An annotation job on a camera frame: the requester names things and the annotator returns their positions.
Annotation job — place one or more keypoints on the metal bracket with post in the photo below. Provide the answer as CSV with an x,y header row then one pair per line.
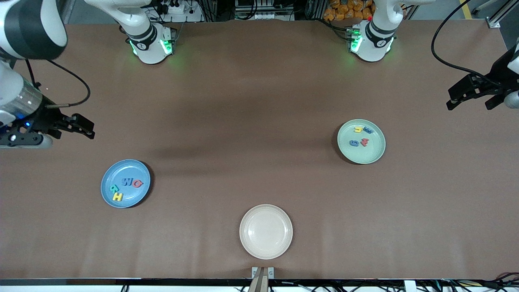
x,y
262,280

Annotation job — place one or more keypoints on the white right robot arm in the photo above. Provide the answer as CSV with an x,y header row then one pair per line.
x,y
24,28

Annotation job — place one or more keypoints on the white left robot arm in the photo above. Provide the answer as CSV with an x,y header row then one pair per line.
x,y
373,44

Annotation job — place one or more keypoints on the yellow foam uppercase H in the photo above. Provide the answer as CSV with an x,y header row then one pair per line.
x,y
118,197

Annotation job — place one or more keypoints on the blue foam lowercase g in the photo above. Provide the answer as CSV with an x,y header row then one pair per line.
x,y
354,142

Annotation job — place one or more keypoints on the white vented device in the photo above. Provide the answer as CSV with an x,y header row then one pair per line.
x,y
253,15

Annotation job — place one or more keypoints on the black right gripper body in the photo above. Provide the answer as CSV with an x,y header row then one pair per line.
x,y
43,119

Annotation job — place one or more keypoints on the teal foam uppercase R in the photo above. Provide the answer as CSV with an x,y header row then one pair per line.
x,y
114,188

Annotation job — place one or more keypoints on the red foam lowercase w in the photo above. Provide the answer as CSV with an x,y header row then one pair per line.
x,y
365,142

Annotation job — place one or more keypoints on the aluminium frame profile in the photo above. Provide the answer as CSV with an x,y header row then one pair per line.
x,y
500,15

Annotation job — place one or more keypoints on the blue plate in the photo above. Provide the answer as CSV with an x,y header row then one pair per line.
x,y
134,170

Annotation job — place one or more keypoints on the yellow foam lowercase h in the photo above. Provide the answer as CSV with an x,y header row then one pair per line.
x,y
358,129

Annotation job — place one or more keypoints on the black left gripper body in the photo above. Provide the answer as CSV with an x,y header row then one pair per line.
x,y
495,79

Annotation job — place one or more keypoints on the blue foam uppercase W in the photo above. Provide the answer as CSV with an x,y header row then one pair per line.
x,y
127,182

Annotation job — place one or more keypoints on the white power strip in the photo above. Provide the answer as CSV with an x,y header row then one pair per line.
x,y
176,8

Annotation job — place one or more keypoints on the brown table cover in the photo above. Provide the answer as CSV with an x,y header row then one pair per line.
x,y
284,101

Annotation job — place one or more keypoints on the blue foam lowercase m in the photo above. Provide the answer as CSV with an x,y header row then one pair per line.
x,y
368,130

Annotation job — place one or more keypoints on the red foam uppercase Q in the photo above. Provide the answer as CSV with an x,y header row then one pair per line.
x,y
138,183

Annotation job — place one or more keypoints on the green plate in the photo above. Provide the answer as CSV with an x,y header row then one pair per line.
x,y
361,156

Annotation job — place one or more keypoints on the beige plate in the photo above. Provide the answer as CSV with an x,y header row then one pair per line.
x,y
266,231

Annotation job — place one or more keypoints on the orange snack packets pile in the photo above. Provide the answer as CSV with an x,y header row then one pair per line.
x,y
344,10

